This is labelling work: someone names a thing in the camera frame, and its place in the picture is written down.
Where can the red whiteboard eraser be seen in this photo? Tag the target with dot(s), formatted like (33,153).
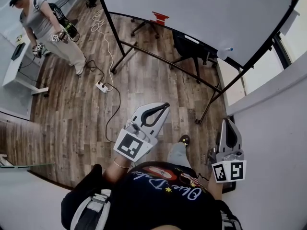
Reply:
(160,18)

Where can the white rectangular eraser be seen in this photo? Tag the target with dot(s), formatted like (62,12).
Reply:
(192,39)

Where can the person's left forearm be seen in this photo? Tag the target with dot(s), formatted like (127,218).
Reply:
(115,171)

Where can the white standing desk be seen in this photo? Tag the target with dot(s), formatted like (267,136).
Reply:
(13,68)

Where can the large white whiteboard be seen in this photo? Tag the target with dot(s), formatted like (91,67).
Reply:
(204,13)

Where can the black office chair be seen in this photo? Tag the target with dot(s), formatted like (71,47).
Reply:
(189,48)
(157,35)

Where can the person's face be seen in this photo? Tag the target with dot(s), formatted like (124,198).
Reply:
(165,227)

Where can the round dark glass table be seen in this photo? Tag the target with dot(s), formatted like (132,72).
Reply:
(64,1)

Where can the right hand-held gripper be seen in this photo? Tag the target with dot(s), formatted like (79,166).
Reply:
(230,171)

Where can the person in dark shirt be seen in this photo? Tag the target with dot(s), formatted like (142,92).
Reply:
(153,205)

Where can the large whiteboard on stand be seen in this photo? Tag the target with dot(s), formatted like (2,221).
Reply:
(232,80)

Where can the person's right shoe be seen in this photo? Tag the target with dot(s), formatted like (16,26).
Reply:
(184,140)

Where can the black flat device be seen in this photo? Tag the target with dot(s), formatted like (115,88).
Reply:
(18,51)

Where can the white power strip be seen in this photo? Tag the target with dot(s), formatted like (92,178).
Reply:
(102,86)

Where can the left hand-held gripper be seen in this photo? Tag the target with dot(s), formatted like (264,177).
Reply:
(133,145)

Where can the black framed window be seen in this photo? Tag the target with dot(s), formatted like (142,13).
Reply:
(297,39)

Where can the person's right forearm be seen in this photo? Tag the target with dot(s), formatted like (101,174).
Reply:
(216,190)

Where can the blue capped marker pen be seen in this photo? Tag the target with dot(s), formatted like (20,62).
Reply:
(230,49)

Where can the small yellow green object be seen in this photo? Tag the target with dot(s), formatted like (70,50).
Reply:
(20,38)

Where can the person's grey trousers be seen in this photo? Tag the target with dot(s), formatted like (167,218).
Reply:
(177,154)

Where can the green glass table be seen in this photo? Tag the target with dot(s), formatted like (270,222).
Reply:
(24,166)

